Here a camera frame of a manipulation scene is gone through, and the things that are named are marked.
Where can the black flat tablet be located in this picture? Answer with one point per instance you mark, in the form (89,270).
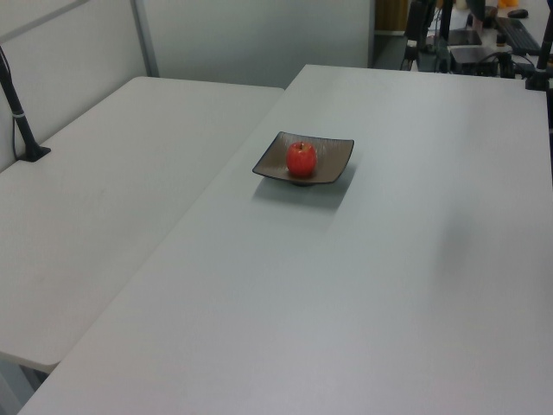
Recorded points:
(465,38)

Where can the black computer mouse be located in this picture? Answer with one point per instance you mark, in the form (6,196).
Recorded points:
(517,13)

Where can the black stand pole white band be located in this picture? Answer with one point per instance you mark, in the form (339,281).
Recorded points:
(19,121)

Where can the red apple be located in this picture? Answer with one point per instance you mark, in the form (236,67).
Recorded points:
(301,160)

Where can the black electronics box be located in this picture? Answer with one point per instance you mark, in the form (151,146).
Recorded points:
(471,58)

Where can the black keyboard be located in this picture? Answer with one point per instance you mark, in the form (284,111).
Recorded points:
(520,36)

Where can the square brown ceramic plate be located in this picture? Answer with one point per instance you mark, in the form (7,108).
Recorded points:
(334,157)

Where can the black vertical pole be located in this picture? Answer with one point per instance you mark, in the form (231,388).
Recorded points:
(415,26)
(445,34)

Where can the brown wooden cabinet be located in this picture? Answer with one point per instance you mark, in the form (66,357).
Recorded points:
(391,15)

